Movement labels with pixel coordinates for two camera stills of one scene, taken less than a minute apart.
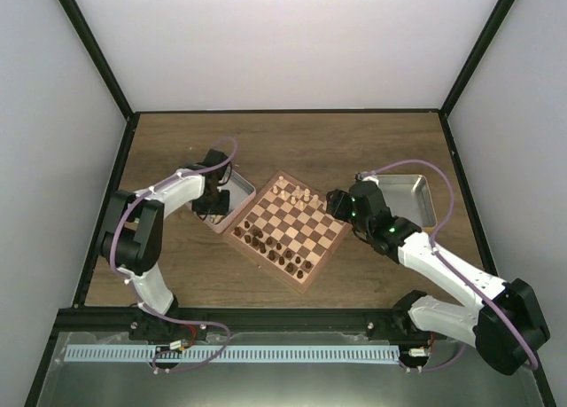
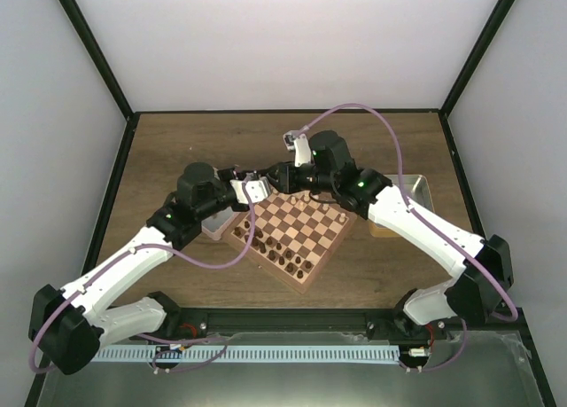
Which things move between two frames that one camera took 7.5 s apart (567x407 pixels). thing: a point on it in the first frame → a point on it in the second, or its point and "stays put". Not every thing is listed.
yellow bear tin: x=409 y=197 stays put
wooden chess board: x=288 y=230 stays put
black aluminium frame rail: x=247 y=320 stays put
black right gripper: x=337 y=207 → x=286 y=183
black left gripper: x=221 y=209 → x=229 y=173
